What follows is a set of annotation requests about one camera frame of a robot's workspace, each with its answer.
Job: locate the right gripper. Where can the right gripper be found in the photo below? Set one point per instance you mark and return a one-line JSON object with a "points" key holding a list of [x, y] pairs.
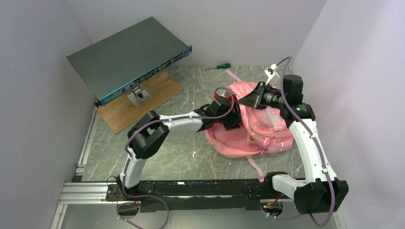
{"points": [[253, 98]]}

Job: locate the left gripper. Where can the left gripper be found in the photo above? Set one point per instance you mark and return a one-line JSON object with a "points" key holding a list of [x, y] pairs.
{"points": [[235, 118]]}

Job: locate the pink backpack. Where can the pink backpack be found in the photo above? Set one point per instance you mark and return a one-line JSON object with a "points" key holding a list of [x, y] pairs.
{"points": [[267, 128]]}

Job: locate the orange bottom book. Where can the orange bottom book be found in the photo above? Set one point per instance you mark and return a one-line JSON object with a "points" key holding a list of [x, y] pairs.
{"points": [[250, 139]]}

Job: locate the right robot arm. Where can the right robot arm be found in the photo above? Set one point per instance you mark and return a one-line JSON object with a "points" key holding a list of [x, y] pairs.
{"points": [[322, 191]]}

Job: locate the wooden board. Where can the wooden board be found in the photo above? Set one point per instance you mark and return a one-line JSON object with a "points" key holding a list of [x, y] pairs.
{"points": [[121, 112]]}

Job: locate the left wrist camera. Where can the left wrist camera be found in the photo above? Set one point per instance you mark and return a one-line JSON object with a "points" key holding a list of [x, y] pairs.
{"points": [[221, 92]]}

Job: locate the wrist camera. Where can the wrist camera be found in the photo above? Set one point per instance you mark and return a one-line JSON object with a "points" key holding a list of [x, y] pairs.
{"points": [[272, 75], [221, 92]]}

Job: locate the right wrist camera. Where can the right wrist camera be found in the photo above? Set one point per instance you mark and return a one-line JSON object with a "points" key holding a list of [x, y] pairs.
{"points": [[272, 75]]}

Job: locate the green handled screwdriver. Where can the green handled screwdriver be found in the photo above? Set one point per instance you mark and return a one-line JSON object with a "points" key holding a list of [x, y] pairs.
{"points": [[221, 66]]}

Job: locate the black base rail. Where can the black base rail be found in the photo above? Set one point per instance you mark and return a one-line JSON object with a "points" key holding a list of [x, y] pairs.
{"points": [[248, 194]]}

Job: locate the grey network switch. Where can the grey network switch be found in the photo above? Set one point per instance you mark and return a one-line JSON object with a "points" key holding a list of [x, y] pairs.
{"points": [[121, 62]]}

